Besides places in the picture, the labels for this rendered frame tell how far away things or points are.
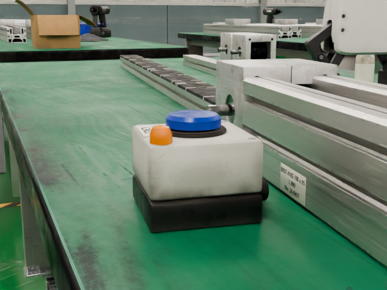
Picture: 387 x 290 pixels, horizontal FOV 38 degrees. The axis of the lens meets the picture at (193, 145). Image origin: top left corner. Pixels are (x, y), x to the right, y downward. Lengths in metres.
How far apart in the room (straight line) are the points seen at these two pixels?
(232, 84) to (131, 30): 11.31
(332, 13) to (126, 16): 11.11
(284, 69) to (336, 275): 0.27
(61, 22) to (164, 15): 9.45
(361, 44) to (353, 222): 0.45
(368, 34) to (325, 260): 0.49
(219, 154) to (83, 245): 0.11
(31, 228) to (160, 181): 1.53
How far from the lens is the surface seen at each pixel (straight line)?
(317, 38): 0.78
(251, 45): 1.56
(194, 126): 0.39
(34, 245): 1.91
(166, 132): 0.37
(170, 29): 12.12
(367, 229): 0.36
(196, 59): 1.57
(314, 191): 0.41
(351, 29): 0.78
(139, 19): 11.91
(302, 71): 0.56
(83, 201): 0.45
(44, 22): 2.67
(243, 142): 0.38
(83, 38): 3.45
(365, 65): 1.17
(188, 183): 0.37
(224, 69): 0.60
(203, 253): 0.35
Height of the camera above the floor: 0.92
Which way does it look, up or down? 13 degrees down
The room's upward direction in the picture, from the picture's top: straight up
